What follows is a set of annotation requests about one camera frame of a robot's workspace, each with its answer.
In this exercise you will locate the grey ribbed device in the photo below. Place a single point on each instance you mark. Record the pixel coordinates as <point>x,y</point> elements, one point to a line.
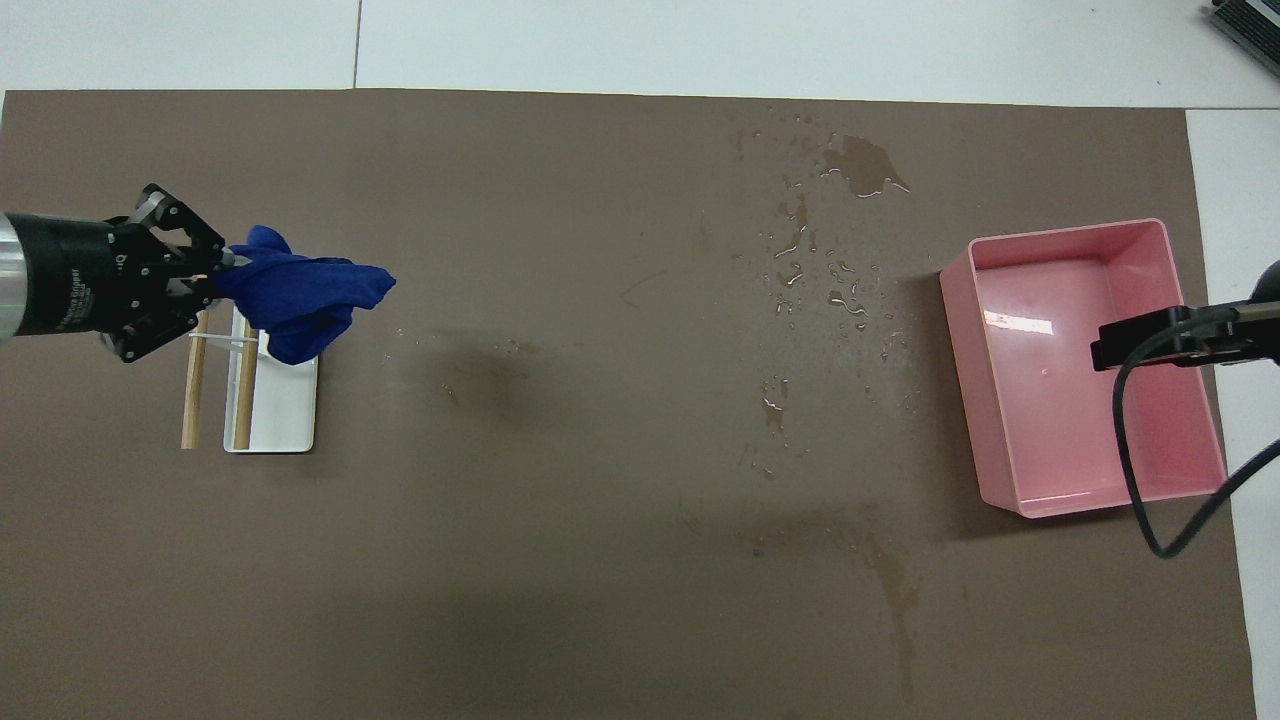
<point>1250,20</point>

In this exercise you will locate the pink plastic bin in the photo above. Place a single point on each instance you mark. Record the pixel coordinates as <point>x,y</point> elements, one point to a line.
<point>1050,430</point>

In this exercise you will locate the white towel rack base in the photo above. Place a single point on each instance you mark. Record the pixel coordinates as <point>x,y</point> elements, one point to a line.
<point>285,410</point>

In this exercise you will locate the blue towel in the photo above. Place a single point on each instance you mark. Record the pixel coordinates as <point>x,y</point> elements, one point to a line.
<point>300,295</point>

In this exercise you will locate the brown table mat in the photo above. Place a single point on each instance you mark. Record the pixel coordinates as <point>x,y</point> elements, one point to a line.
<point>600,300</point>

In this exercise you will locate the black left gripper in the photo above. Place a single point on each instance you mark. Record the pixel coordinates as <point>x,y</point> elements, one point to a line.
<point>60,275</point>

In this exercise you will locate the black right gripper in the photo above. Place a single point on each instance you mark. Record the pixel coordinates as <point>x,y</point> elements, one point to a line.
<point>1265,345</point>

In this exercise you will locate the spilled water puddle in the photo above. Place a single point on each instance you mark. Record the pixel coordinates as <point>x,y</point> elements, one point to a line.
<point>860,165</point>

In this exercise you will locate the wooden rack rod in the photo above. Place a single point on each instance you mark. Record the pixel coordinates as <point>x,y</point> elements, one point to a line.
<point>243,400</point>
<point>193,400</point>

